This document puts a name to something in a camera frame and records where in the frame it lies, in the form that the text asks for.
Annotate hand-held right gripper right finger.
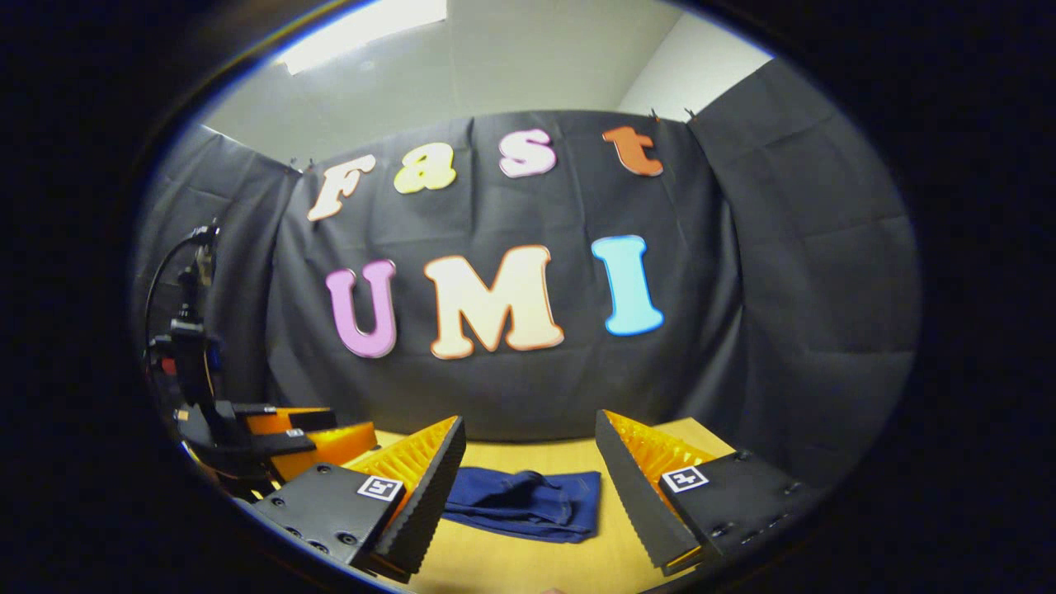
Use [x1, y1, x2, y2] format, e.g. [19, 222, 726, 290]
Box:
[596, 408, 826, 577]

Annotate blue jeans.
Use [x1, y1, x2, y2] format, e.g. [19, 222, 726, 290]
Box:
[443, 466, 602, 544]

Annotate black backdrop cloth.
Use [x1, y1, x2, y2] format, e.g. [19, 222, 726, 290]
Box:
[132, 58, 921, 488]

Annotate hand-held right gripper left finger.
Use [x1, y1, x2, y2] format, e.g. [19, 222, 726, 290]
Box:
[247, 415, 467, 582]

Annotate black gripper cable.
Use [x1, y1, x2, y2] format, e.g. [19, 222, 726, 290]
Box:
[144, 223, 220, 356]

